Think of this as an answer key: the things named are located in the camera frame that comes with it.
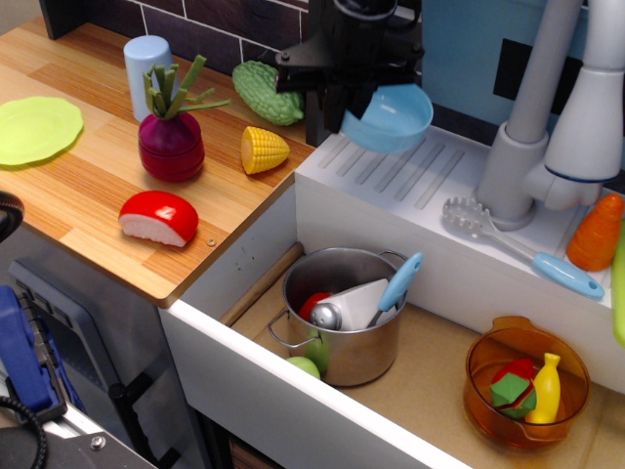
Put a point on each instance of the stainless steel pot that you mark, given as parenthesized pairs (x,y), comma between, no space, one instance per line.
(343,358)

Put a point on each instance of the green toy bitter gourd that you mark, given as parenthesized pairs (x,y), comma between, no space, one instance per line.
(254,82)

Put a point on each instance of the green toy item right edge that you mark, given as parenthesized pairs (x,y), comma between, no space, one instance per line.
(617,292)

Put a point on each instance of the red white toy sushi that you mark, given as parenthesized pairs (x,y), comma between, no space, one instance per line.
(159,216)

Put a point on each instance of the silver toy shaker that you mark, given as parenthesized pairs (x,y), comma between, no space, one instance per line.
(326,315)

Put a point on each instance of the pasta spoon blue handle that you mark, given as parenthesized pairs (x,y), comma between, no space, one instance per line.
(473,218)

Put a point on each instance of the orange transparent bowl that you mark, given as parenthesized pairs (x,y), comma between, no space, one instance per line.
(509,339)

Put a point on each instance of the green plastic plate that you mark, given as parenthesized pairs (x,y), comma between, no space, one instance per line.
(37,128)

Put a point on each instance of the yellow toy corn half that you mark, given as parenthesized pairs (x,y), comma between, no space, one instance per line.
(262,150)

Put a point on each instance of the blue handled utensil in pot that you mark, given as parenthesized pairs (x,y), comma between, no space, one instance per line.
(397,286)

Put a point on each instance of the orange toy carrot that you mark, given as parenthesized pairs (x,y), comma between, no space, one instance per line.
(594,243)

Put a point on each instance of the yellow toy bottle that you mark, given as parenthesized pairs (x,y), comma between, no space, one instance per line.
(547,385)

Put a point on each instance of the light blue backboard panel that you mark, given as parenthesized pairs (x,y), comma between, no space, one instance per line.
(463,42)

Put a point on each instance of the purple toy beet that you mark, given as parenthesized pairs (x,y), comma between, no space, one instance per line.
(170,139)

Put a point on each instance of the green toy apple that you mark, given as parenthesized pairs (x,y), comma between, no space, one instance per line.
(306,365)

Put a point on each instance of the blue clamp tool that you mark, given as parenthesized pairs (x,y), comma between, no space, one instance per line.
(36,374)

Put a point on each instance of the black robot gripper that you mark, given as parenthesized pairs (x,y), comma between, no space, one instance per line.
(356,45)

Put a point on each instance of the green red toy vegetable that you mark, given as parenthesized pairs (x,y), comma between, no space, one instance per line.
(512,390)

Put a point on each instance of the red toy tomato in pot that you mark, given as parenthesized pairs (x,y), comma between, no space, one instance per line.
(306,309)

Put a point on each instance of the light blue plastic bowl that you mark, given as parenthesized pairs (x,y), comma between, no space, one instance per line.
(395,120)

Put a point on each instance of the white toy sink unit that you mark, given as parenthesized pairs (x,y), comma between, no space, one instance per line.
(412,416)

